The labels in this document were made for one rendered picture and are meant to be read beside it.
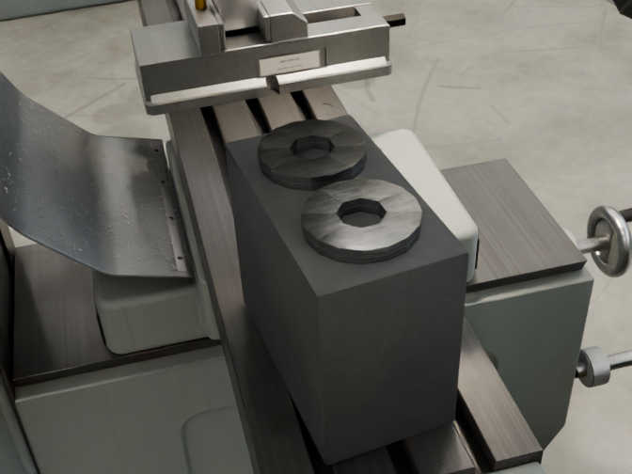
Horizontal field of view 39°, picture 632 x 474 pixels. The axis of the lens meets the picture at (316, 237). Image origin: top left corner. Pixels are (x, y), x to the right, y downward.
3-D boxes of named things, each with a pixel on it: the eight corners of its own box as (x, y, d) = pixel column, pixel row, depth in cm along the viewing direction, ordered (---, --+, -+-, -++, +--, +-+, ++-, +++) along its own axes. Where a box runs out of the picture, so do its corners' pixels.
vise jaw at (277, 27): (286, 2, 128) (284, -24, 126) (308, 38, 119) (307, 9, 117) (245, 8, 127) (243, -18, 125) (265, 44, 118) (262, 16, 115)
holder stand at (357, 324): (354, 269, 91) (351, 99, 79) (457, 421, 75) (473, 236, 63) (243, 302, 88) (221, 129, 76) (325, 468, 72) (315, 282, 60)
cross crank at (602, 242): (608, 243, 150) (621, 185, 142) (646, 287, 141) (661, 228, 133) (522, 260, 147) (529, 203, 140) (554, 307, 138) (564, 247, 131)
